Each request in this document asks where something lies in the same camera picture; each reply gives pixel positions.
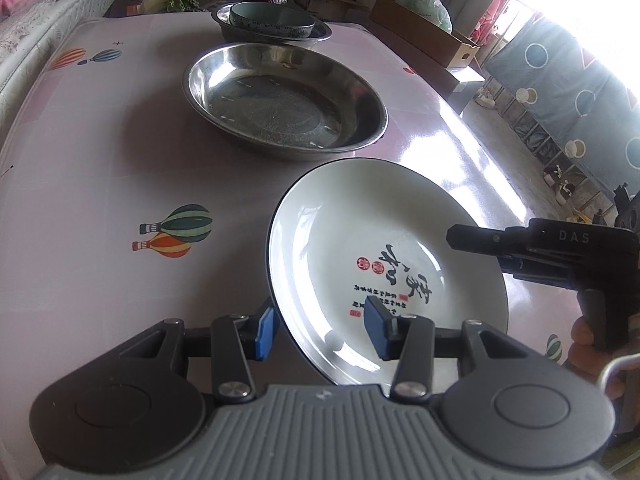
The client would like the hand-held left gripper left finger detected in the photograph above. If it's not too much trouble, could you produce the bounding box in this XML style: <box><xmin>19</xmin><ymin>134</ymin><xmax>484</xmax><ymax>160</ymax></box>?
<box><xmin>117</xmin><ymin>300</ymin><xmax>277</xmax><ymax>404</ymax></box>

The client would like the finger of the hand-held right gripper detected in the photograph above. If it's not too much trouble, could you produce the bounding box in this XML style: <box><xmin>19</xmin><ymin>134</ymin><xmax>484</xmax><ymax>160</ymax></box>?
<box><xmin>446</xmin><ymin>225</ymin><xmax>531</xmax><ymax>257</ymax></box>
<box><xmin>500</xmin><ymin>255</ymin><xmax>581</xmax><ymax>292</ymax></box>

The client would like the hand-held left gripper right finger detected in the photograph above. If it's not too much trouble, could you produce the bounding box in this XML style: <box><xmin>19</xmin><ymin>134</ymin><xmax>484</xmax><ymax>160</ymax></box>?
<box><xmin>364</xmin><ymin>296</ymin><xmax>531</xmax><ymax>404</ymax></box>

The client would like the white printed ceramic plate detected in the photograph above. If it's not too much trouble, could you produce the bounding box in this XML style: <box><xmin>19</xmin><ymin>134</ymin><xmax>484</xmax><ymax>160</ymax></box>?
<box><xmin>266</xmin><ymin>158</ymin><xmax>510</xmax><ymax>387</ymax></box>

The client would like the large stainless steel plate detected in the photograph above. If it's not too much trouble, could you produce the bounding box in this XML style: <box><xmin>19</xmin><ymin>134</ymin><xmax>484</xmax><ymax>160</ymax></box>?
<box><xmin>182</xmin><ymin>42</ymin><xmax>390</xmax><ymax>162</ymax></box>

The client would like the stainless steel bowl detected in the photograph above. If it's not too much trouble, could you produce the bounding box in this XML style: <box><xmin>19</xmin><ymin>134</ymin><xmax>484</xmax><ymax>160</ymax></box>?
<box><xmin>210</xmin><ymin>2</ymin><xmax>333</xmax><ymax>47</ymax></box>

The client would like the teal ceramic bowl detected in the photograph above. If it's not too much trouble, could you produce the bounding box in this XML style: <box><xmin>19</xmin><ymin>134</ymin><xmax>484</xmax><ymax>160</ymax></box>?
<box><xmin>228</xmin><ymin>1</ymin><xmax>316</xmax><ymax>40</ymax></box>

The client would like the person's right hand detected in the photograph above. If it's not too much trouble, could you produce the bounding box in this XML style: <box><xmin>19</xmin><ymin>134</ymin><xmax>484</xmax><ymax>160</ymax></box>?
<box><xmin>570</xmin><ymin>317</ymin><xmax>627</xmax><ymax>401</ymax></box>

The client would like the blue cloth with circles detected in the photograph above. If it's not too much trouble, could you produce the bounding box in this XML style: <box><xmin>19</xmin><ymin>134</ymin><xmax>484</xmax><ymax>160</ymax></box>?
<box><xmin>486</xmin><ymin>9</ymin><xmax>640</xmax><ymax>202</ymax></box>

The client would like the shallow cardboard box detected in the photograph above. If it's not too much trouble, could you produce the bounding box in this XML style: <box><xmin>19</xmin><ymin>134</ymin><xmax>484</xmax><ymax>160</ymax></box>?
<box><xmin>369</xmin><ymin>0</ymin><xmax>482</xmax><ymax>69</ymax></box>

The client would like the pink hanging cloth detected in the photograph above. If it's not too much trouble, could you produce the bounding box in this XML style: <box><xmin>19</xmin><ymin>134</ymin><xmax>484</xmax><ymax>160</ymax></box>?
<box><xmin>471</xmin><ymin>0</ymin><xmax>509</xmax><ymax>47</ymax></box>

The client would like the green white plastic bag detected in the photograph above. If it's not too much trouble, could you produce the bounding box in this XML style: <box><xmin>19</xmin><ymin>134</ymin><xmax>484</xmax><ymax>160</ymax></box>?
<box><xmin>391</xmin><ymin>0</ymin><xmax>454</xmax><ymax>36</ymax></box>

